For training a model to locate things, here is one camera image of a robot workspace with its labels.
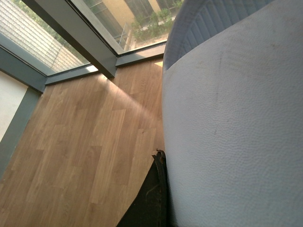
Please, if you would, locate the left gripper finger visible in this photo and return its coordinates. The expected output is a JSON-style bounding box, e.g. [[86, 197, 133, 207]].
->
[[117, 149, 168, 227]]

